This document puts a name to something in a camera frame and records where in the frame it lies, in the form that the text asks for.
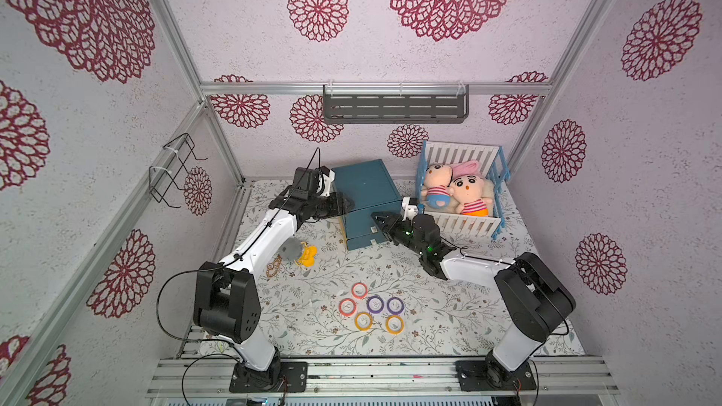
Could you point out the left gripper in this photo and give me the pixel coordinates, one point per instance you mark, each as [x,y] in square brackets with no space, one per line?
[338,205]

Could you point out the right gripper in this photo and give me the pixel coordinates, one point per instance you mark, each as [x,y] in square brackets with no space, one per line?
[397,226]

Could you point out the teal drawer cabinet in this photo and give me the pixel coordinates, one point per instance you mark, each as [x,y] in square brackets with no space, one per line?
[371,189]

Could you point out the purple tape roll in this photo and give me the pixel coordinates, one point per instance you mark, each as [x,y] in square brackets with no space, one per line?
[395,306]
[375,304]

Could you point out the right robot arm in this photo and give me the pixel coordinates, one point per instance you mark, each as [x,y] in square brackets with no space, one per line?
[536,300]

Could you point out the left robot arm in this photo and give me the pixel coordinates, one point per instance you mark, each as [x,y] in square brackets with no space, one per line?
[226,302]

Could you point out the red tape roll upper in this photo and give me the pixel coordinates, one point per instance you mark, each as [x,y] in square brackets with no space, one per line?
[359,291]

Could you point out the red tape roll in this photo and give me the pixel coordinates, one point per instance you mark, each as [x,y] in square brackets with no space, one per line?
[347,307]
[359,291]

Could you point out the orange tape roll right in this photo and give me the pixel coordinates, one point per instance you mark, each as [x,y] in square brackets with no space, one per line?
[394,324]

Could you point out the orange tape roll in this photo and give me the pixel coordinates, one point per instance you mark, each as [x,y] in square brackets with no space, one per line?
[394,324]
[363,321]

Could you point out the orange tape roll left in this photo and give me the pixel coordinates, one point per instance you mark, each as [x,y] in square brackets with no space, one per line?
[363,321]

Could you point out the red tape roll left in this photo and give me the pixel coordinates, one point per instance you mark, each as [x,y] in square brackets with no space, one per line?
[347,307]

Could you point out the yellow flower toy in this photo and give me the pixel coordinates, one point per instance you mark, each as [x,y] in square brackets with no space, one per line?
[308,255]

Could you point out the plush doll blue outfit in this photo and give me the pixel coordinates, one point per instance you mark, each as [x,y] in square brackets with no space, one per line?
[434,187]

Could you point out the white blue toy crib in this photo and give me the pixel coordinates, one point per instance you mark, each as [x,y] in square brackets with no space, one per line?
[494,172]

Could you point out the plush doll striped shirt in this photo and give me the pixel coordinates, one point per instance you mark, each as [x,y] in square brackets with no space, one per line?
[468,191]

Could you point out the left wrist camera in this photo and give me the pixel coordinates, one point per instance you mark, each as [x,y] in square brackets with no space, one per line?
[309,182]

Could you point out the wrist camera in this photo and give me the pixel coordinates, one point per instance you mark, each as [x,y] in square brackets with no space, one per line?
[410,208]
[309,182]

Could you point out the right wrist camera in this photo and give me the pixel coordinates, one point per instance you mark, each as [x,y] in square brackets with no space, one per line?
[410,208]

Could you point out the grey plush keychain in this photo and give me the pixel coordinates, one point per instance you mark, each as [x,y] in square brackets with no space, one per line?
[291,250]

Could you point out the grey wall shelf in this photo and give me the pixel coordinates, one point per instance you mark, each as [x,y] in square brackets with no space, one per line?
[395,108]

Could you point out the black wire wall rack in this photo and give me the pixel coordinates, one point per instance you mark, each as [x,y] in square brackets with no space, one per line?
[162,178]

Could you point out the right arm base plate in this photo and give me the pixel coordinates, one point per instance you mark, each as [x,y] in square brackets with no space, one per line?
[491,375]

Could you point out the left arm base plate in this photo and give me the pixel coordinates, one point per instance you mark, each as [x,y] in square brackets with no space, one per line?
[281,377]

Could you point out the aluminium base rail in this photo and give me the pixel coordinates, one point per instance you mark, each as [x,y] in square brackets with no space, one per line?
[394,377]

